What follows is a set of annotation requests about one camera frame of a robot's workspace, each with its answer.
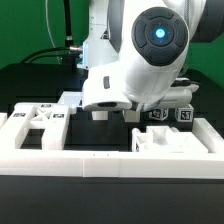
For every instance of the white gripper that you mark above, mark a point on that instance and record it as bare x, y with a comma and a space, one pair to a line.
179, 94

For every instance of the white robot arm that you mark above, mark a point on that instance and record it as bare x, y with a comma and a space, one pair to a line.
138, 60

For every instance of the white tagged cube right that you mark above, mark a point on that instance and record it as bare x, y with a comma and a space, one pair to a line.
184, 114

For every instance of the white tagged cube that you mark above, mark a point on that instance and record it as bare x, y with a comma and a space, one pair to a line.
159, 114
184, 114

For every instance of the white tagged cube left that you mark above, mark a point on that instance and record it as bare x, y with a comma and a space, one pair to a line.
159, 114

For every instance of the white marker sheet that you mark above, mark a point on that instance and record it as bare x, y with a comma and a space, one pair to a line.
70, 98

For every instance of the white U-shaped fence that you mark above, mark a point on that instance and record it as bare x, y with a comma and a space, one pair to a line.
30, 159

